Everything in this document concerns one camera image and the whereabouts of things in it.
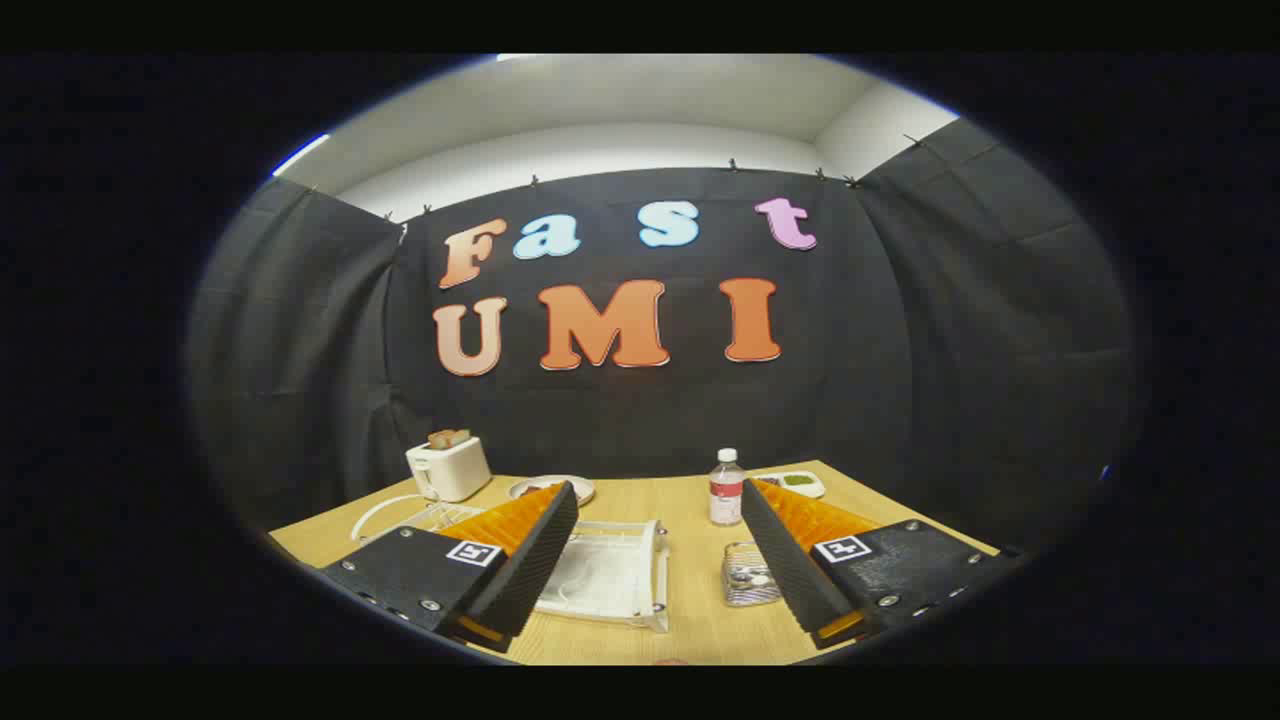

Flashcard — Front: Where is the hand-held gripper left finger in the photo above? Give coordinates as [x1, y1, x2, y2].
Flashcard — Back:
[320, 480, 581, 654]

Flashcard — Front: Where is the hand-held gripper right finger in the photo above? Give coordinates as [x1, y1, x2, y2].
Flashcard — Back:
[740, 477, 1023, 651]

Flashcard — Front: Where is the metal wire basket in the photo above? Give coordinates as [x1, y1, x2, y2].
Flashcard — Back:
[722, 542, 783, 607]

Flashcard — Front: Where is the white dish rack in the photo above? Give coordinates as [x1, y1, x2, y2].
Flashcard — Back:
[350, 493, 671, 633]

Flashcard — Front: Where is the beige plate with food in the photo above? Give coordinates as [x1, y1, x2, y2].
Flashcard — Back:
[507, 474, 596, 506]

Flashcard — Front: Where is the white divided condiment tray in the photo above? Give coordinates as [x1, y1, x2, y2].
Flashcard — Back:
[755, 470, 827, 499]

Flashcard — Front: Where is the clear plastic bottle red label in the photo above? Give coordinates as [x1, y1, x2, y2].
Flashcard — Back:
[708, 448, 746, 527]

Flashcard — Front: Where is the white toaster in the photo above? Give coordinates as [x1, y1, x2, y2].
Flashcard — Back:
[405, 436, 493, 503]

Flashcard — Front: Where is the black backdrop cloth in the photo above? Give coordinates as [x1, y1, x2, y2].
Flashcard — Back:
[185, 118, 1136, 546]

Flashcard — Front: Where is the ceiling light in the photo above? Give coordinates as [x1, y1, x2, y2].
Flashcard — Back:
[273, 132, 331, 177]

